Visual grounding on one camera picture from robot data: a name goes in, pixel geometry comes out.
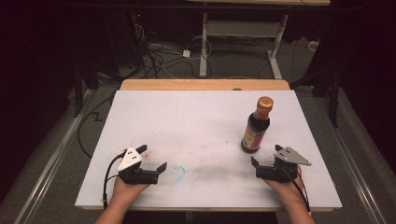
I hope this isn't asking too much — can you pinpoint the white table mat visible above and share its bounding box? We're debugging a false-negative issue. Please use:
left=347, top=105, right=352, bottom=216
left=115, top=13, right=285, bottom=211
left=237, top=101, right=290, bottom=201
left=74, top=90, right=344, bottom=213

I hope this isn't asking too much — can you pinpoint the person's right hand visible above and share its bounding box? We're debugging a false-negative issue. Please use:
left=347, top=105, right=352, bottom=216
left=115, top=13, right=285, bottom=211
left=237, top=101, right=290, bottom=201
left=263, top=165, right=308, bottom=203

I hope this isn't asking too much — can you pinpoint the white floor socket box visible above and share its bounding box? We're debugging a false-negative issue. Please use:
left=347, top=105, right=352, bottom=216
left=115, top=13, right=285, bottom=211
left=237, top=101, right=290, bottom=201
left=306, top=39, right=320, bottom=53

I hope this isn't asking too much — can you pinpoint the person's left hand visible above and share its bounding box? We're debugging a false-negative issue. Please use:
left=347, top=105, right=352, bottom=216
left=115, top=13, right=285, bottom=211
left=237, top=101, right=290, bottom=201
left=107, top=177, right=151, bottom=203

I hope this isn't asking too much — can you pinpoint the grey metal floor rail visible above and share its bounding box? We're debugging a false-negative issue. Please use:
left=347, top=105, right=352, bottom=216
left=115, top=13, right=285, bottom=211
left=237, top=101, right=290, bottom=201
left=314, top=90, right=389, bottom=224
left=12, top=88, right=94, bottom=224

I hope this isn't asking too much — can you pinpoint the tangle of floor cables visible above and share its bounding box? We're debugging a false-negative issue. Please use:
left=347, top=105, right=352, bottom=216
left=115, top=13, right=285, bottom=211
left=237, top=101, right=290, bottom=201
left=130, top=12, right=216, bottom=80

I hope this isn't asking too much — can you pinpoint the white metal desk frame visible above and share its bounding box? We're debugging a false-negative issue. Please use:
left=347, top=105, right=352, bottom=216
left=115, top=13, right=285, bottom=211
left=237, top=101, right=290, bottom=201
left=188, top=0, right=332, bottom=80

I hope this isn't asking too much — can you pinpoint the black floor cable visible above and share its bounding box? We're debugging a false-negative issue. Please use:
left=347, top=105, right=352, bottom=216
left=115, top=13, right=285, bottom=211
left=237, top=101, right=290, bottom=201
left=77, top=90, right=117, bottom=151

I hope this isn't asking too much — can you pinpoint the dark sauce bottle orange cap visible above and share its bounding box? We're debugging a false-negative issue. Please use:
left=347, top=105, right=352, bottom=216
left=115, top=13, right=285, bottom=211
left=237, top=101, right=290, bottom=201
left=240, top=95, right=276, bottom=155

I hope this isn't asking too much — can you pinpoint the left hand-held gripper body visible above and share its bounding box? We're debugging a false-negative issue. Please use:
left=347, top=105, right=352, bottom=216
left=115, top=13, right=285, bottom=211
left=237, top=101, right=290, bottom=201
left=117, top=147, right=160, bottom=186

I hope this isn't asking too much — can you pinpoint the black metal stand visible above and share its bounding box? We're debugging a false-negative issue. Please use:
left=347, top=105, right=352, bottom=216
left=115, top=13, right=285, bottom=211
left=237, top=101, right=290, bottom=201
left=70, top=59, right=101, bottom=119
left=290, top=59, right=342, bottom=129

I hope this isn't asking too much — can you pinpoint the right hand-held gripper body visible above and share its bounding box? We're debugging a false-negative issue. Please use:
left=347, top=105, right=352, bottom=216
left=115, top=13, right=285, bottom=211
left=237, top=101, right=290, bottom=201
left=255, top=147, right=313, bottom=184

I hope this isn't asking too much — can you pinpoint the wooden table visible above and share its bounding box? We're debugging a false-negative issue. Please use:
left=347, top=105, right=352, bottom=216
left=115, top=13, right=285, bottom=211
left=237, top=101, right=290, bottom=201
left=119, top=78, right=291, bottom=92

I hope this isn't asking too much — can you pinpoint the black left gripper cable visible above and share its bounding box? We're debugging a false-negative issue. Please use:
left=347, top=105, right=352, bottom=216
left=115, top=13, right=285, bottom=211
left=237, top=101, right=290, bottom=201
left=102, top=153, right=127, bottom=210

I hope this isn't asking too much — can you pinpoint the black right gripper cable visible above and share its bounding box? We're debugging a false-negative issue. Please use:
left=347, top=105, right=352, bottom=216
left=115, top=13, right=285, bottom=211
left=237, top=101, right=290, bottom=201
left=277, top=166, right=312, bottom=215

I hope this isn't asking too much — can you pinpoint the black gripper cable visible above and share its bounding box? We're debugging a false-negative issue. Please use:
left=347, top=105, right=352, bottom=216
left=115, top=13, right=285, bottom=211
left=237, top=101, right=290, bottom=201
left=277, top=166, right=312, bottom=215
left=102, top=153, right=127, bottom=210

